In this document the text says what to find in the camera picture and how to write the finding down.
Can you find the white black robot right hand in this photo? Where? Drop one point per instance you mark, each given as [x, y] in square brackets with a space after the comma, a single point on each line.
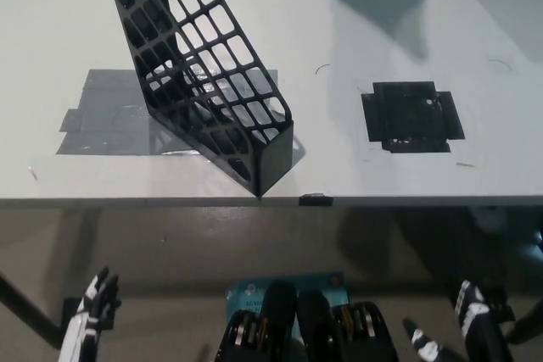
[475, 319]

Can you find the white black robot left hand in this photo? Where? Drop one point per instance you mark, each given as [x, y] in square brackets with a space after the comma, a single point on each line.
[80, 332]

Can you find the black lattice magazine stand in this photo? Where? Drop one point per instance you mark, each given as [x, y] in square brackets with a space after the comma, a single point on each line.
[271, 150]

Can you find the black table leg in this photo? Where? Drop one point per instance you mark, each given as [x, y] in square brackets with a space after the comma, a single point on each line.
[528, 324]
[25, 307]

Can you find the small black tape piece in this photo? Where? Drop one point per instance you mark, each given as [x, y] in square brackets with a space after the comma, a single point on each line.
[316, 200]

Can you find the square black tape patch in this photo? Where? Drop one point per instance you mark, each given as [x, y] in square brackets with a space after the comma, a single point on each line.
[407, 116]

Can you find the large grey tape patch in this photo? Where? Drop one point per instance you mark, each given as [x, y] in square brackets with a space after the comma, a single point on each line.
[106, 116]

